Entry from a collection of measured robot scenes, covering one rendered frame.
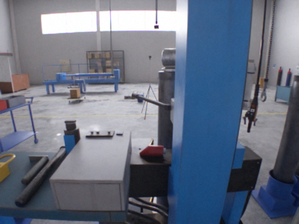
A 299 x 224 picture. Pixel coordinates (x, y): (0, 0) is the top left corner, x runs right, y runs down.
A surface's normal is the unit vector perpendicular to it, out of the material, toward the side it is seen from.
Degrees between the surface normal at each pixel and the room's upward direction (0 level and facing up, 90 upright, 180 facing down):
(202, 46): 90
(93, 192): 90
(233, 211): 90
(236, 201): 90
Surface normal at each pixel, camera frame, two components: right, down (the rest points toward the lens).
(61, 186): 0.04, 0.27
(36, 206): 0.00, -0.96
